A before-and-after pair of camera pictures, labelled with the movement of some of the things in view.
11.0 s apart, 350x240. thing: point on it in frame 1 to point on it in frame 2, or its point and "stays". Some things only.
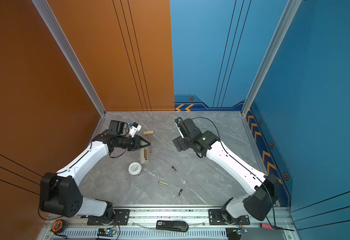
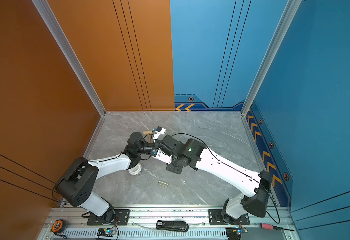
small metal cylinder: (162, 183) stays
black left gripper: (137, 143) to (156, 144)
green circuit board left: (105, 232) stays
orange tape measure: (59, 226) stays
